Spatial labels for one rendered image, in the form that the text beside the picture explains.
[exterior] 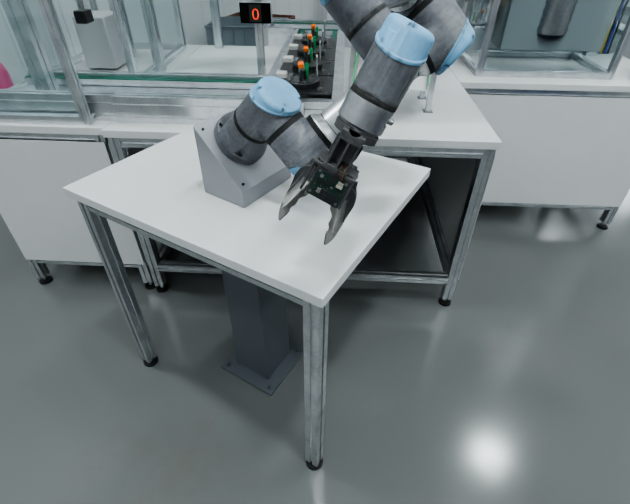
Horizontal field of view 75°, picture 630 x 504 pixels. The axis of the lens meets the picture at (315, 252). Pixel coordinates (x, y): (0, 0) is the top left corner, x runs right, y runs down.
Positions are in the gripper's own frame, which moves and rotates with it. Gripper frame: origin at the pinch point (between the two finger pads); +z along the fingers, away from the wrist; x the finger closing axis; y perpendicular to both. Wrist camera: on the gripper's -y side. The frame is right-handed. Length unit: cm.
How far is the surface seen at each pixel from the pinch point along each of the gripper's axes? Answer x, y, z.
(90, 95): -97, -82, 34
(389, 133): 10, -95, -5
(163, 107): -70, -85, 25
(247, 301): -6, -49, 60
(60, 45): -105, -73, 19
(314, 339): 14.8, -12.0, 31.3
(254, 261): -6.7, -14.7, 21.4
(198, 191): -33, -41, 27
